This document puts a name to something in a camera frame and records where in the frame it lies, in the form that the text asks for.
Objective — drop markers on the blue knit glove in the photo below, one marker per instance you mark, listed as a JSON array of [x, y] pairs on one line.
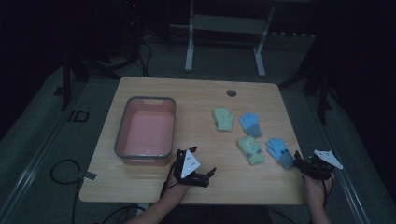
[[278, 150], [250, 123]]

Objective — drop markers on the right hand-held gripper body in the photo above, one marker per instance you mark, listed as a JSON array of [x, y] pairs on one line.
[[317, 170]]

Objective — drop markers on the person's dark clothing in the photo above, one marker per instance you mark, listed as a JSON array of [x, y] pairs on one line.
[[218, 215]]

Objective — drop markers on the person's left hand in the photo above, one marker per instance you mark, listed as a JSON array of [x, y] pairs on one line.
[[178, 188]]

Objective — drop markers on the green mitten with animal decoration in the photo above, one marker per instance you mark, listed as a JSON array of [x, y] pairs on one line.
[[251, 150]]

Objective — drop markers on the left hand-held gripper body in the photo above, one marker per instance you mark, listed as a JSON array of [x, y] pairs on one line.
[[189, 164]]

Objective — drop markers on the pink plastic basin grey rim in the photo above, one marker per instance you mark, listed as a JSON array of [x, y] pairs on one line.
[[149, 132]]

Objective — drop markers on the black metal stand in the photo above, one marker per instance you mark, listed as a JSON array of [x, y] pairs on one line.
[[317, 84], [93, 67]]

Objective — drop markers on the plain green knit mitten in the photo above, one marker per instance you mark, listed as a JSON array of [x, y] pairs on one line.
[[223, 119]]

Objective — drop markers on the white metal stand frame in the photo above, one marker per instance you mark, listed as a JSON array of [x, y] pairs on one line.
[[225, 25]]

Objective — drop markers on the person's right hand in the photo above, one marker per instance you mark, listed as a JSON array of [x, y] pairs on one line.
[[315, 188]]

